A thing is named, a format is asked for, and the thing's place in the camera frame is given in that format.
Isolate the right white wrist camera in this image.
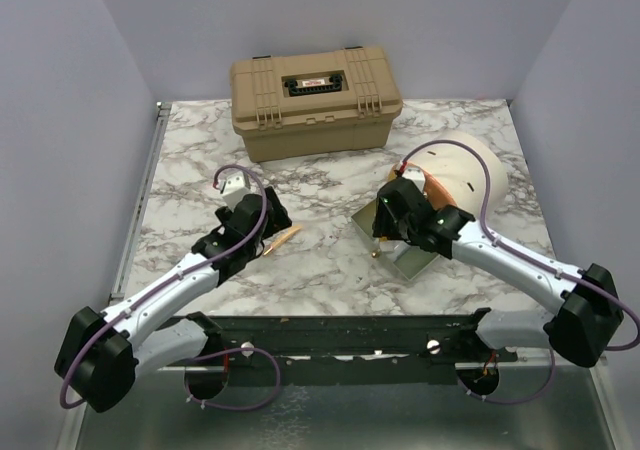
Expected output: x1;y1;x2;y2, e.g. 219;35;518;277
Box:
401;167;426;192

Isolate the beige concealer tube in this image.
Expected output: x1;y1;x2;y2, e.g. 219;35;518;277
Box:
263;225;302;256

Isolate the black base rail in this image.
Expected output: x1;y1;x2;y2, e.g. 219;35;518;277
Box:
184;309;517;387

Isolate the tan plastic toolbox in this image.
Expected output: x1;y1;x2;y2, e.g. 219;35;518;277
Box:
230;46;403;163

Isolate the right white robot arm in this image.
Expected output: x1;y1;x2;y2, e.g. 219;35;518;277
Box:
372;178;623;368

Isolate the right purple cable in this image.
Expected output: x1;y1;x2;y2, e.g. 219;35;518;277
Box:
399;139;640;406

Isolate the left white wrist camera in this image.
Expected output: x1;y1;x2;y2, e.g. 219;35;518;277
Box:
220;172;250;211

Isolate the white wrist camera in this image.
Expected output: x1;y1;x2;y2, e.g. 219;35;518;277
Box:
220;172;250;211
401;167;426;192

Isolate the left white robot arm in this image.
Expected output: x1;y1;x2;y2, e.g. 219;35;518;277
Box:
54;186;292;413

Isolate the white round makeup organizer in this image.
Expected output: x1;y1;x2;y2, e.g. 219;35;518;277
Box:
351;130;509;281

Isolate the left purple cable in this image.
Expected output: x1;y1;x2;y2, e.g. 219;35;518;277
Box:
58;163;284;412

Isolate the purple cable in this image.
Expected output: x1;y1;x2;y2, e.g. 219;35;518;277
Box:
58;163;284;412
399;139;640;406

